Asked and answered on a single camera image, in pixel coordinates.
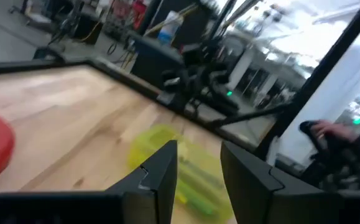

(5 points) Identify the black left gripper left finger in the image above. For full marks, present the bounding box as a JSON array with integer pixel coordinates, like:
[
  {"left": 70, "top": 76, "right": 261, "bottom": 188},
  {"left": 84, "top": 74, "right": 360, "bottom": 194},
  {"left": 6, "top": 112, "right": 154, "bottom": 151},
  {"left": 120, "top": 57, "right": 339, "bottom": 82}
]
[{"left": 106, "top": 139, "right": 179, "bottom": 224}]

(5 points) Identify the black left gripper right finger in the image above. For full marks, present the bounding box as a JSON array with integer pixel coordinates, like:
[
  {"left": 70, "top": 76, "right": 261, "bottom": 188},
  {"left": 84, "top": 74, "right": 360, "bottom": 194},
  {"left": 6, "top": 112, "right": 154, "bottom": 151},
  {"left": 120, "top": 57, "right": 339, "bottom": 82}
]
[{"left": 219, "top": 140, "right": 339, "bottom": 224}]

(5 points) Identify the yellow-green translucent supply box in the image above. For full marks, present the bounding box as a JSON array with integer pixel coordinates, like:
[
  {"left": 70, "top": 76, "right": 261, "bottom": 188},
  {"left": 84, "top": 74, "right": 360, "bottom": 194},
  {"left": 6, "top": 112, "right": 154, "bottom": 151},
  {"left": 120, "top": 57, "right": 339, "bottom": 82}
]
[{"left": 127, "top": 124, "right": 235, "bottom": 224}]

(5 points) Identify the green pen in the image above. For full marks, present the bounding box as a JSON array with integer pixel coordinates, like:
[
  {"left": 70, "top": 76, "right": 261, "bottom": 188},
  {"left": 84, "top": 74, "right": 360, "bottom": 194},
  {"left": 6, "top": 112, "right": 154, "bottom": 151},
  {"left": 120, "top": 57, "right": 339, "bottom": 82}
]
[{"left": 179, "top": 183, "right": 218, "bottom": 216}]

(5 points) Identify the dark side desk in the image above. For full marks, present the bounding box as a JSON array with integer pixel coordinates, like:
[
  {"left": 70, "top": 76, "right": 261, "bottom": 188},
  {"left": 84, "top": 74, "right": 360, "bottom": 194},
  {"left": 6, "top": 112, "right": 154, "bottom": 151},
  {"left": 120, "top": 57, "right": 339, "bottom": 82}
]
[{"left": 129, "top": 34, "right": 187, "bottom": 88}]

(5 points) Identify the person's hand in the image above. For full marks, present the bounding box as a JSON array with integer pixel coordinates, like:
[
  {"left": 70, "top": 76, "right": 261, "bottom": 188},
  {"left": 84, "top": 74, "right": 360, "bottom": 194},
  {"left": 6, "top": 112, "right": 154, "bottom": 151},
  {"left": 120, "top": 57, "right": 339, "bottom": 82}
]
[{"left": 310, "top": 119, "right": 359, "bottom": 144}]

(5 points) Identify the black table frame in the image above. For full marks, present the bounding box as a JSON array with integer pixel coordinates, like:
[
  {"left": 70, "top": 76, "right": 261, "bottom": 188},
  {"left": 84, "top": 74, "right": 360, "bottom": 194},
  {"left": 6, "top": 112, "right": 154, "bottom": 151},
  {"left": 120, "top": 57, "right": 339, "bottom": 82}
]
[{"left": 0, "top": 0, "right": 360, "bottom": 162}]

